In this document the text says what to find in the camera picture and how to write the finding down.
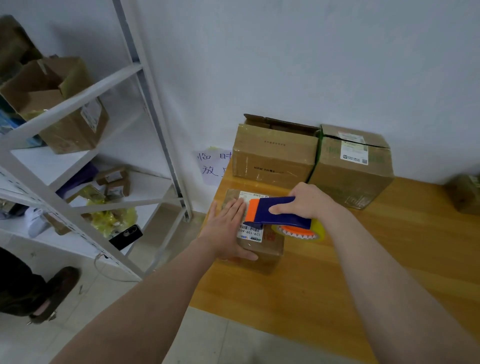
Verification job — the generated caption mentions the small open carton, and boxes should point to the small open carton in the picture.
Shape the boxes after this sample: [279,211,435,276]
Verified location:
[93,166,132,200]

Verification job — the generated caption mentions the large worn shelf carton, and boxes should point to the large worn shelf carton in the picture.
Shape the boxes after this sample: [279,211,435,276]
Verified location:
[0,56,110,155]

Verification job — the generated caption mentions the white paper wall sign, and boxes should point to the white paper wall sign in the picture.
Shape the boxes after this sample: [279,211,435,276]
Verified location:
[193,147,234,187]

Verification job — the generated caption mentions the dark blue bag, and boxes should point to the dark blue bag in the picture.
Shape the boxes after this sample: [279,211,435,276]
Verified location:
[56,161,99,200]

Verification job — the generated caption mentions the blue orange tape dispenser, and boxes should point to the blue orange tape dispenser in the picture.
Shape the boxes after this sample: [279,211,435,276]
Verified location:
[243,196,327,241]

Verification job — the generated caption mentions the thin white cable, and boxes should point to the thin white cable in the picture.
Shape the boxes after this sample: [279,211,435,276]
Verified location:
[93,251,144,283]

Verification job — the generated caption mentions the person's left hand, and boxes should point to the person's left hand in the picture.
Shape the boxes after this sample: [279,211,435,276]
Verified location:
[196,197,260,262]

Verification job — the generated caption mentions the grey metal shelf rack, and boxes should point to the grey metal shelf rack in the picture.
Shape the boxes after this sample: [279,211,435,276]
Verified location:
[0,0,192,280]

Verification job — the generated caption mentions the wooden table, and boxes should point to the wooden table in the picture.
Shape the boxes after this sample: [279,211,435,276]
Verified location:
[189,174,480,364]

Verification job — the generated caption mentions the person's right hand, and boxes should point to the person's right hand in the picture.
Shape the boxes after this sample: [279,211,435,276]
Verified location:
[268,182,342,226]

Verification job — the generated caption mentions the yellow plastic bag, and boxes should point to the yellow plastic bag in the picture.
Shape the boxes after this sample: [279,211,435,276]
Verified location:
[82,206,138,235]

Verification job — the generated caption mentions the white plastic bag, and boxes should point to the white plastic bag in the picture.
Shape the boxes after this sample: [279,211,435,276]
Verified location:
[22,206,52,237]

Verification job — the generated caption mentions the box barcode label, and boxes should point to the box barcode label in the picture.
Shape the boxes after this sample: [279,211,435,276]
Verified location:
[446,172,480,215]

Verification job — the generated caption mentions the person's left forearm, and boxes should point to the person's left forearm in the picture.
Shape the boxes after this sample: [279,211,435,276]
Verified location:
[52,240,215,364]

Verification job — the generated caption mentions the stack of cardboard boxes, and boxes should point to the stack of cardboard boxes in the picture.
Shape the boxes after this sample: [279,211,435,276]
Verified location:
[231,114,395,210]

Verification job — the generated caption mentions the black mobile phone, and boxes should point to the black mobile phone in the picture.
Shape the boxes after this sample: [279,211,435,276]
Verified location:
[108,224,144,252]

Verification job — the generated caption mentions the cube red-printed cardboard box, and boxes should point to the cube red-printed cardboard box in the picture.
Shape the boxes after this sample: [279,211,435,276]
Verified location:
[225,189,286,264]

